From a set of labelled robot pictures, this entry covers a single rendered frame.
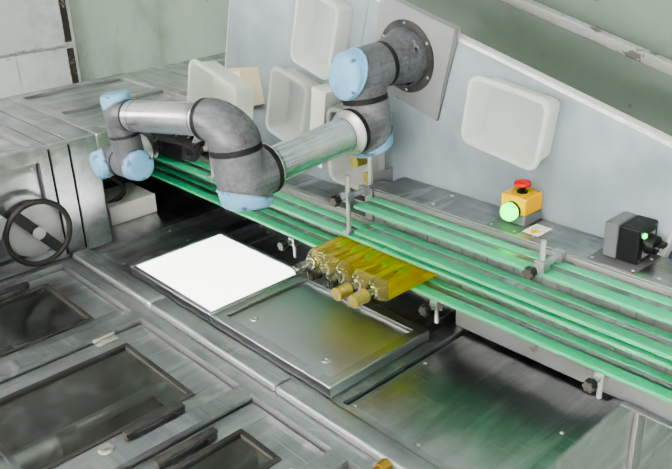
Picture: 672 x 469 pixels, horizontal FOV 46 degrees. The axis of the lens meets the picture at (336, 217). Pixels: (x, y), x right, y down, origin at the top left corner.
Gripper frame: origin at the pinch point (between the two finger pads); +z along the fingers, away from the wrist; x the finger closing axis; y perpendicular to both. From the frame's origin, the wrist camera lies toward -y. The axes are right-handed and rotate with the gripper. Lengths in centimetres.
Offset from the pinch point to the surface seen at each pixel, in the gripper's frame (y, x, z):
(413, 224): -63, 5, 15
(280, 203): -12.4, 26.3, 13.3
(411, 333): -74, 28, 5
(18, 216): 35, 30, -47
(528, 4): -33, -22, 94
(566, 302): -105, 3, 19
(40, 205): 39, 31, -39
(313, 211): -23.7, 24.4, 16.6
